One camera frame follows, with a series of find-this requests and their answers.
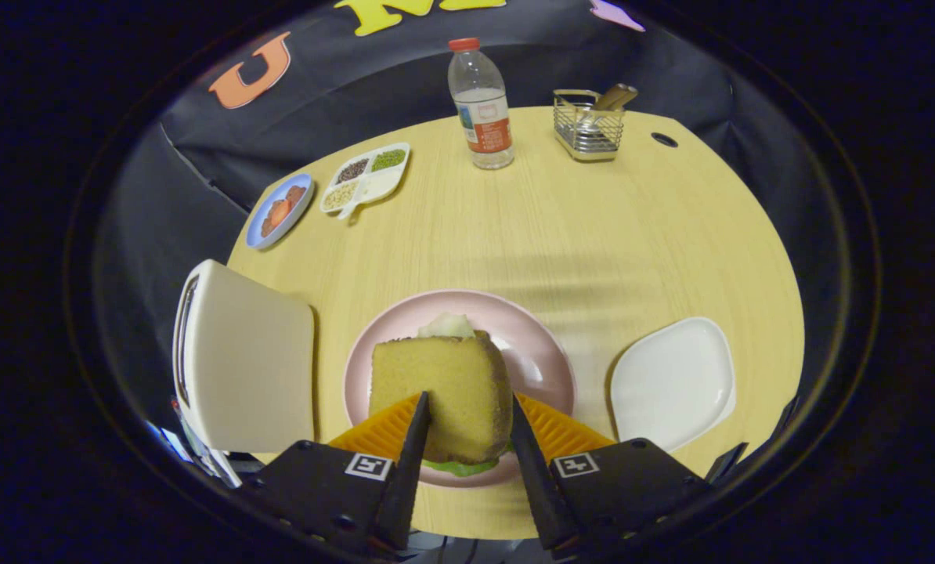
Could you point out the pink round plate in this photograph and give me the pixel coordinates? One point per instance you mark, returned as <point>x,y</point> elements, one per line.
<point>538,352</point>

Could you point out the white divided grain tray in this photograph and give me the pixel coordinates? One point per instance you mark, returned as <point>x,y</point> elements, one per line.
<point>381,185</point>

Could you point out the clear plastic water bottle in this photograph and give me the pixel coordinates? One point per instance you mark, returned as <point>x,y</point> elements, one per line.
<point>479,86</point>

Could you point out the brown meat piece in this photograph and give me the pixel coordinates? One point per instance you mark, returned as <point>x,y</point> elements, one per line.
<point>296,194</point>
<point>266,226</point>

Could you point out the white square plate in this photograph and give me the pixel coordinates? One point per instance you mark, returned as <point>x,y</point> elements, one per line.
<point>671,384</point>

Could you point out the orange round food piece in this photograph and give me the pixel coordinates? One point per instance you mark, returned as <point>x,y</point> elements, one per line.
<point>279,212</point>

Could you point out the white toaster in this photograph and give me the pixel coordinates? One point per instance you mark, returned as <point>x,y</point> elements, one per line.
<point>248,368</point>

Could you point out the black backdrop cloth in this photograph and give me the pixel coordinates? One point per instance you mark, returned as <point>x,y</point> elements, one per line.
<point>201,133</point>

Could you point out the blue round plate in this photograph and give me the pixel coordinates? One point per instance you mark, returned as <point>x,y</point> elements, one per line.
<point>258,237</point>

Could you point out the green lettuce leaf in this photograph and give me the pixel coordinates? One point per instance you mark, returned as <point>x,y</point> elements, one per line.
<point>460,468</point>

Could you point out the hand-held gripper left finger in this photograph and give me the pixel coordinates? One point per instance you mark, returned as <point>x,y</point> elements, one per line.
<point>342,493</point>

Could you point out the toasted bread slice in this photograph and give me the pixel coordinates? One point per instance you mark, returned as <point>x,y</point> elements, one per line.
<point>436,384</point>

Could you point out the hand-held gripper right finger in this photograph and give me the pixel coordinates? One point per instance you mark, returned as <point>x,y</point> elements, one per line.
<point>608,489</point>

